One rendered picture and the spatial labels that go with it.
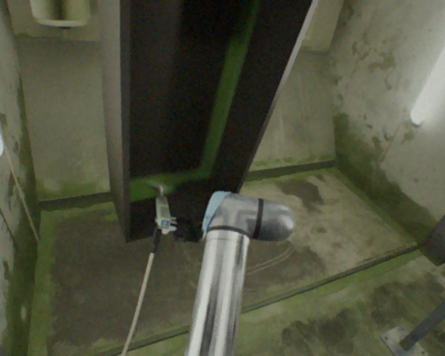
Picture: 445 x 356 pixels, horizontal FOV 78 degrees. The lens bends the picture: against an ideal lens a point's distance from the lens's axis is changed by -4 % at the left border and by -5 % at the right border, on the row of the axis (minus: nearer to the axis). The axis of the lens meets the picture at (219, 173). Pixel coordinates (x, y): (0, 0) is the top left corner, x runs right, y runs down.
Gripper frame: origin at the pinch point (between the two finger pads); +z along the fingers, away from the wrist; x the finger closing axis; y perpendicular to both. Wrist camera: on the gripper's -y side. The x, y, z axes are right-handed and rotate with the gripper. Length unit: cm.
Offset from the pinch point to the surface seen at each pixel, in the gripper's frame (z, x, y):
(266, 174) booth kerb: -104, 123, -15
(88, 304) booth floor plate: 20, 27, 69
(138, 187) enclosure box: 9.4, 46.6, 2.4
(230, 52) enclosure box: -11, 14, -78
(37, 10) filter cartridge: 90, 77, -76
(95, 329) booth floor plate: 14, 13, 72
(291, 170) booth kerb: -129, 126, -26
